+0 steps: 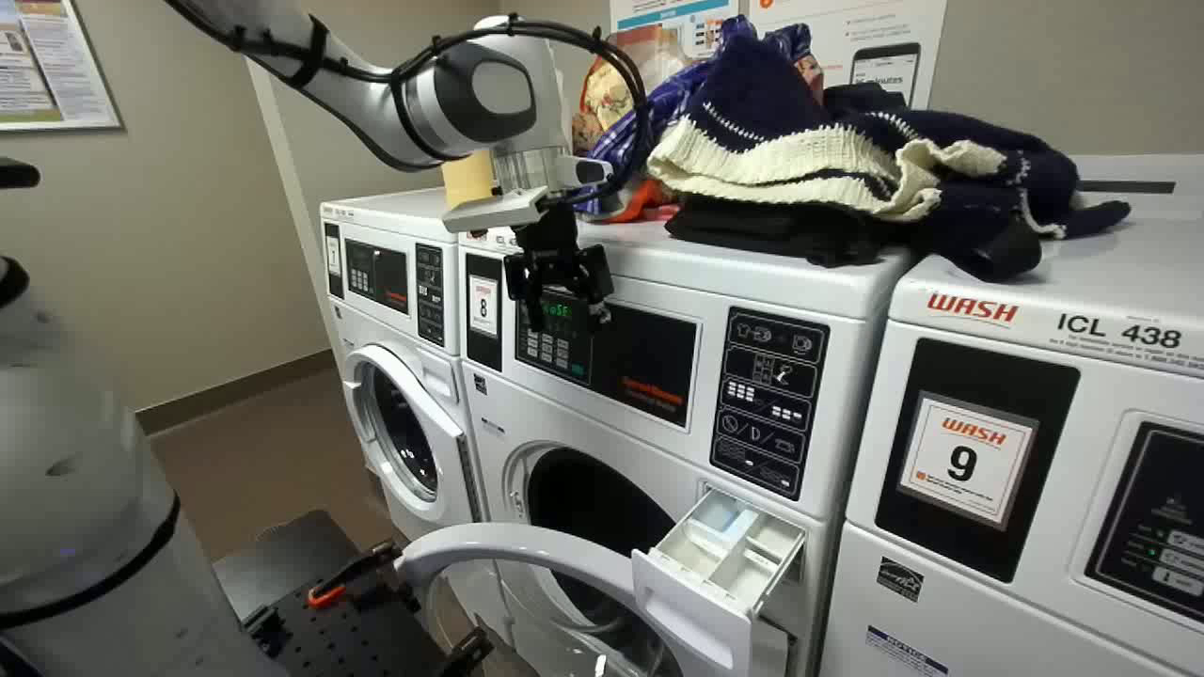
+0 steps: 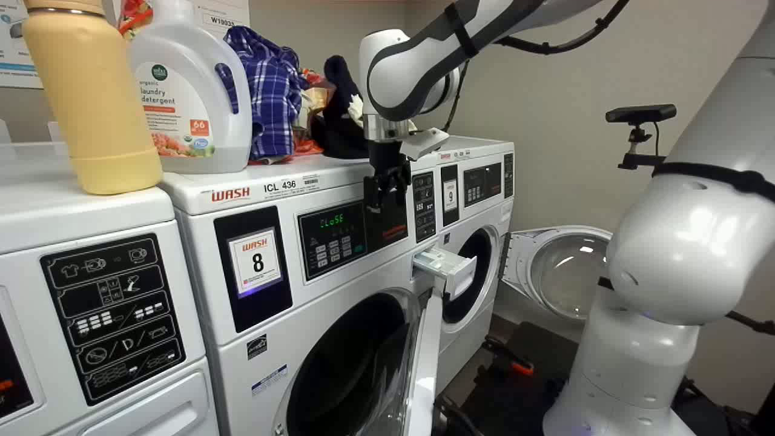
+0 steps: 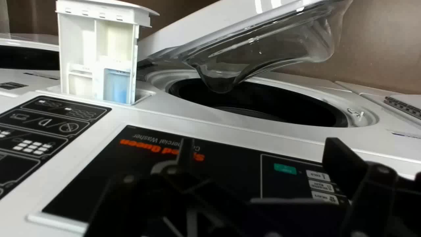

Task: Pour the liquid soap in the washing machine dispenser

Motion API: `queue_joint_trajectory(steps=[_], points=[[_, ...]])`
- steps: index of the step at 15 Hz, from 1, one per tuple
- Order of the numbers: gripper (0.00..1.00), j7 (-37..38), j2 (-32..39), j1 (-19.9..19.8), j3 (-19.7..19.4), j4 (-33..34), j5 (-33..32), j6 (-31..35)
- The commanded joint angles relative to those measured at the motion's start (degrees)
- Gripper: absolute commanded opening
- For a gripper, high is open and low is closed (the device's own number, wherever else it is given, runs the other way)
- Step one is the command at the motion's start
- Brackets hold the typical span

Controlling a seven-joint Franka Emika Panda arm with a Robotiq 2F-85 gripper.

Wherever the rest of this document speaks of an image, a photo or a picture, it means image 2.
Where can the white wall paper sign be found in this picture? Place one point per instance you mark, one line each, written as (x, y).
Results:
(221, 13)

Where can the white washing machine number eight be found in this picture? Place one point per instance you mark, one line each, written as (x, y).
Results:
(243, 340)

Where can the white soap dispenser drawer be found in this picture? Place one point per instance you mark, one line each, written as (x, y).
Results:
(444, 270)

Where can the yellow detergent bottle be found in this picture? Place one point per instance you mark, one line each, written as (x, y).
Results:
(92, 104)

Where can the black floor platform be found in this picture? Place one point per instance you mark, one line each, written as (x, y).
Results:
(518, 403)

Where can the cream cloth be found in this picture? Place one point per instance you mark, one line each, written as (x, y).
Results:
(354, 108)

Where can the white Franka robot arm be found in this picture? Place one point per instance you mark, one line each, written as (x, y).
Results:
(693, 244)

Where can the translucent laundry detergent bottle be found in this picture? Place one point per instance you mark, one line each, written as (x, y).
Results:
(194, 97)

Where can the black cloth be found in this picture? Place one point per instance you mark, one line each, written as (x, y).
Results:
(342, 121)

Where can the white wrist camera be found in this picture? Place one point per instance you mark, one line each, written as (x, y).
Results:
(424, 144)

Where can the white washing machine small display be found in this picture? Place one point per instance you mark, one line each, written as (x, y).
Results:
(476, 234)

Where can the blue plaid cloth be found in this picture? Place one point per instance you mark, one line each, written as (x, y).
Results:
(269, 97)

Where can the open glass washer door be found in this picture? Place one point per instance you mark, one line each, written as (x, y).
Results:
(424, 363)

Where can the wall poster with blue print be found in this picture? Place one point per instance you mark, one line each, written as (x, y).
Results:
(13, 39)

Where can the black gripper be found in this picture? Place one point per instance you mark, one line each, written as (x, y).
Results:
(388, 162)

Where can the open round washer door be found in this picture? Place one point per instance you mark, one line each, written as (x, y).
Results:
(557, 274)

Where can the white washer with icon panel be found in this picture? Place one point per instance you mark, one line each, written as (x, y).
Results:
(99, 323)

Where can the black camera on stand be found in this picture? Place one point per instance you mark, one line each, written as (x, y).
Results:
(643, 115)

